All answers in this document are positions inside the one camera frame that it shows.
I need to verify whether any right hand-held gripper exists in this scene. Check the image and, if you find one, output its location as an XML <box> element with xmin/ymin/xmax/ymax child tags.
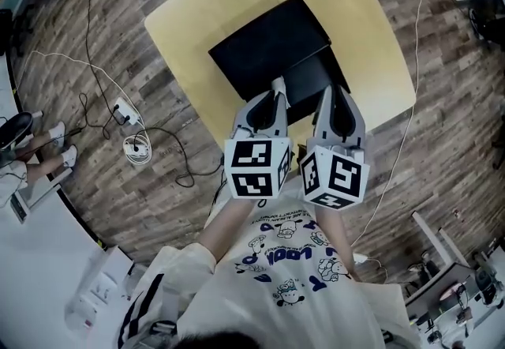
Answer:
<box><xmin>297</xmin><ymin>84</ymin><xmax>371</xmax><ymax>212</ymax></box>

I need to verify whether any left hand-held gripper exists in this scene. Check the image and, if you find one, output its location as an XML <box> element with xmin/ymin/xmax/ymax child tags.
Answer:
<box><xmin>223</xmin><ymin>77</ymin><xmax>294</xmax><ymax>200</ymax></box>

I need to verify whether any person's left forearm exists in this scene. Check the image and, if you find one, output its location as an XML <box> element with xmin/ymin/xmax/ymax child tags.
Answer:
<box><xmin>198</xmin><ymin>196</ymin><xmax>256</xmax><ymax>274</ymax></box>

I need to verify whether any person's right forearm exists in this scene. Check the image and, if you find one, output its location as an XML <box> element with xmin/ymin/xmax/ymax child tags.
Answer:
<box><xmin>312</xmin><ymin>204</ymin><xmax>357</xmax><ymax>282</ymax></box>

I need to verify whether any white cardboard box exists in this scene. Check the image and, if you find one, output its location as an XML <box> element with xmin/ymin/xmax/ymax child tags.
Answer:
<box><xmin>92</xmin><ymin>244</ymin><xmax>135</xmax><ymax>286</ymax></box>

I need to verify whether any coiled white extension socket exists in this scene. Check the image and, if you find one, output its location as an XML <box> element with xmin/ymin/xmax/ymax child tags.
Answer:
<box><xmin>122</xmin><ymin>133</ymin><xmax>153</xmax><ymax>166</ymax></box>

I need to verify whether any white power strip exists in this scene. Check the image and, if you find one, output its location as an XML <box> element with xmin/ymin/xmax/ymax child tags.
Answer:
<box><xmin>113</xmin><ymin>96</ymin><xmax>142</xmax><ymax>126</ymax></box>

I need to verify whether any white slanted beam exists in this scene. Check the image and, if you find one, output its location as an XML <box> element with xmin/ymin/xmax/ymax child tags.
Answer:
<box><xmin>411</xmin><ymin>210</ymin><xmax>473</xmax><ymax>276</ymax></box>

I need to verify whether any white printed t-shirt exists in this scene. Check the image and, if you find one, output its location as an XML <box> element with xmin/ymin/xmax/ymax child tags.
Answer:
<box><xmin>129</xmin><ymin>181</ymin><xmax>421</xmax><ymax>349</ymax></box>

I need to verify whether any white shoe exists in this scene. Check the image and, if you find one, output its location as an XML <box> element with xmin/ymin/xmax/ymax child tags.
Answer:
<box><xmin>47</xmin><ymin>121</ymin><xmax>67</xmax><ymax>144</ymax></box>
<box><xmin>61</xmin><ymin>144</ymin><xmax>79</xmax><ymax>167</ymax></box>

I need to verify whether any grey equipment desk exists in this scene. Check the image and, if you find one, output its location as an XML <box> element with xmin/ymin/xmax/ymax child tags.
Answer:
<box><xmin>404</xmin><ymin>248</ymin><xmax>505</xmax><ymax>349</ymax></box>

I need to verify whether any white navy-striped bag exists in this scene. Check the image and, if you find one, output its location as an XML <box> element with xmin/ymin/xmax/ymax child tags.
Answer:
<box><xmin>116</xmin><ymin>272</ymin><xmax>182</xmax><ymax>349</ymax></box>

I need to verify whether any grey metal desk foot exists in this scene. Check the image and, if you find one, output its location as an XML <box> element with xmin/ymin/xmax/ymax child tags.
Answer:
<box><xmin>10</xmin><ymin>168</ymin><xmax>66</xmax><ymax>223</ymax></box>

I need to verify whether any black office chair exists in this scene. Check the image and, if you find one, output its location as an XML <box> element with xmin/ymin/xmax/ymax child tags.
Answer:
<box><xmin>0</xmin><ymin>111</ymin><xmax>36</xmax><ymax>153</ymax></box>

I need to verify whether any clear plastic packaging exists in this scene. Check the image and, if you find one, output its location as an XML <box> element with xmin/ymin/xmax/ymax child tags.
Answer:
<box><xmin>64</xmin><ymin>260</ymin><xmax>133</xmax><ymax>329</ymax></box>

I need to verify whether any white curved desk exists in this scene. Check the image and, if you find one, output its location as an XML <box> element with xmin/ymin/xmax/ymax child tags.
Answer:
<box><xmin>0</xmin><ymin>51</ymin><xmax>137</xmax><ymax>349</ymax></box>

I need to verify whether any looped black cable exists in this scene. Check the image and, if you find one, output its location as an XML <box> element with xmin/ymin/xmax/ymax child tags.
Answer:
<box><xmin>133</xmin><ymin>126</ymin><xmax>226</xmax><ymax>189</ymax></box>

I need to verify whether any long white cable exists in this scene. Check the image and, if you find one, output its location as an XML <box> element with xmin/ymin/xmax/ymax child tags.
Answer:
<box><xmin>350</xmin><ymin>0</ymin><xmax>425</xmax><ymax>252</ymax></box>

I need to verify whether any thin white cable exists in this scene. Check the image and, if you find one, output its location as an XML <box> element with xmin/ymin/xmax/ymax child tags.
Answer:
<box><xmin>13</xmin><ymin>49</ymin><xmax>137</xmax><ymax>111</ymax></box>

